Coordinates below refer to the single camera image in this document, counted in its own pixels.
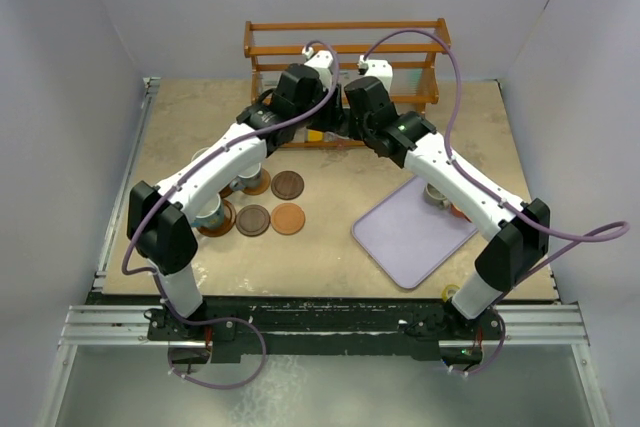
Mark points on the yellow small container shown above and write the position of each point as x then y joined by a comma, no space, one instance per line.
314,136

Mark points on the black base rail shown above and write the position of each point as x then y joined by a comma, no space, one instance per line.
233,326

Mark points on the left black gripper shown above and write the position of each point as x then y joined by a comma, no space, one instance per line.
333,116

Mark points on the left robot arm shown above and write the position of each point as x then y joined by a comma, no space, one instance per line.
160,216

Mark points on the brown ringed coaster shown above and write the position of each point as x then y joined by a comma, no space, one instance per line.
229,222
225,192

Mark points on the small orange-handled mug front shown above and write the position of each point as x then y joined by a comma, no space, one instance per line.
334,137

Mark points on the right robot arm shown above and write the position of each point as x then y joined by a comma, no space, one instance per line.
413,143

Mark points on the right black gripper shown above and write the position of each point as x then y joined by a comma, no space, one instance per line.
352,129

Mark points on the orange wood coaster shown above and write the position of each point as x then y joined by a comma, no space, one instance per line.
287,218

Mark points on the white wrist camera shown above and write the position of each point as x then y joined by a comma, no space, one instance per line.
322,62
377,68

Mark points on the dark walnut coaster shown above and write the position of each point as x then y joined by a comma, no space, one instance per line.
252,220
287,185

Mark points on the lavender plastic tray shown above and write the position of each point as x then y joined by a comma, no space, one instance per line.
409,238

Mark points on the large blue mug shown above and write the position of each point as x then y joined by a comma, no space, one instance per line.
199,153
210,214

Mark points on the orange brown mug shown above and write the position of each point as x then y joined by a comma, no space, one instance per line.
458,213

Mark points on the wooden three-tier shelf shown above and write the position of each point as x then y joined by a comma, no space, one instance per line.
270,47

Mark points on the light wood coaster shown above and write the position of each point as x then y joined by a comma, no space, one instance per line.
262,184

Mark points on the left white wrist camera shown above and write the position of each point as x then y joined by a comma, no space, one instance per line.
322,62

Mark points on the aluminium frame rail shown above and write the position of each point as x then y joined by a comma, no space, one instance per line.
120,325

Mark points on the large blue mug front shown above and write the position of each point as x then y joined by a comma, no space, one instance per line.
210,214

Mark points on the yellow tape roll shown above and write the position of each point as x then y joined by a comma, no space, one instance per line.
449,291

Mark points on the dark olive cup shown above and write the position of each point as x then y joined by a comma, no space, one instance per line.
434,197

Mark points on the small grey mug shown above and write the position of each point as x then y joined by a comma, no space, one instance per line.
237,183

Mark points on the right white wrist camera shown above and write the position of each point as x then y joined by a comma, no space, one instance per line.
377,68

